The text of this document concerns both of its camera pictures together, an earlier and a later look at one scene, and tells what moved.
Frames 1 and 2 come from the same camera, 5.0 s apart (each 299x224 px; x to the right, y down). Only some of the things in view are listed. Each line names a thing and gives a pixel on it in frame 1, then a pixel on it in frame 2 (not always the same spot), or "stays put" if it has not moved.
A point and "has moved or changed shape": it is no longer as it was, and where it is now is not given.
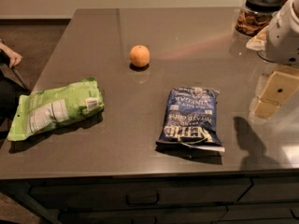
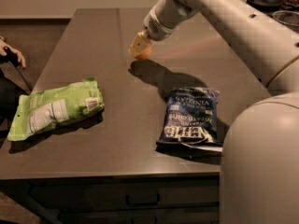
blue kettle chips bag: x=191 y=119 stays put
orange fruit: x=139 y=55 has moved or changed shape
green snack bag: x=56 y=107 stays put
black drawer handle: x=143 y=203 stays put
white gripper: x=284 y=39 -> x=158 y=28
